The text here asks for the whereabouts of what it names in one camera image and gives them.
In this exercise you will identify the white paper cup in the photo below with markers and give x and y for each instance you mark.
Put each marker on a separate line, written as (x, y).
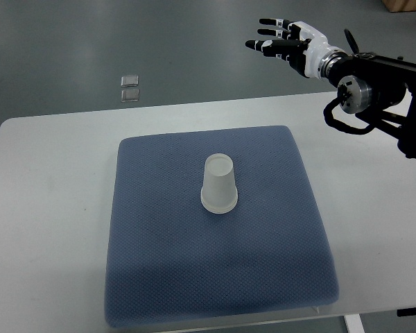
(219, 209)
(219, 186)

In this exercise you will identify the black table control panel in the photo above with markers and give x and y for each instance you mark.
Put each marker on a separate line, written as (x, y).
(406, 312)

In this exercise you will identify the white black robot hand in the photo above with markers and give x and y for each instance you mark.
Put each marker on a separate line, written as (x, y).
(315, 50)

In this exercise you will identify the white table leg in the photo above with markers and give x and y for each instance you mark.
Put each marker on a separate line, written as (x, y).
(354, 324)

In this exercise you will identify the blue textured cushion mat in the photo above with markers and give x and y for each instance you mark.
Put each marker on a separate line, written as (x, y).
(169, 259)

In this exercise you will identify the white paper cup on mat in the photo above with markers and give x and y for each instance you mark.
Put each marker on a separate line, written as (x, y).
(219, 209)

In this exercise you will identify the upper metal floor plate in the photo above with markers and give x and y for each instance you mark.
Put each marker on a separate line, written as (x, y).
(131, 80)

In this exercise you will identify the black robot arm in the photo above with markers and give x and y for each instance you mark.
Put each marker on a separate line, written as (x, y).
(373, 91)

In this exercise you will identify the wooden box corner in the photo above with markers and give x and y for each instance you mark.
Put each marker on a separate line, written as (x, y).
(400, 5)

